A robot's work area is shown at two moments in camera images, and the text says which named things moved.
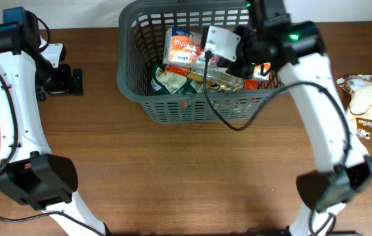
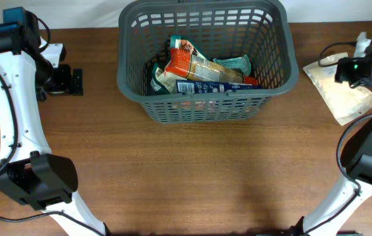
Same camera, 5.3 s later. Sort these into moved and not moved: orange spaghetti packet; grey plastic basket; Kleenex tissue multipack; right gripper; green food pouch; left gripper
Moved: green food pouch; Kleenex tissue multipack; right gripper
Not moved: grey plastic basket; left gripper; orange spaghetti packet
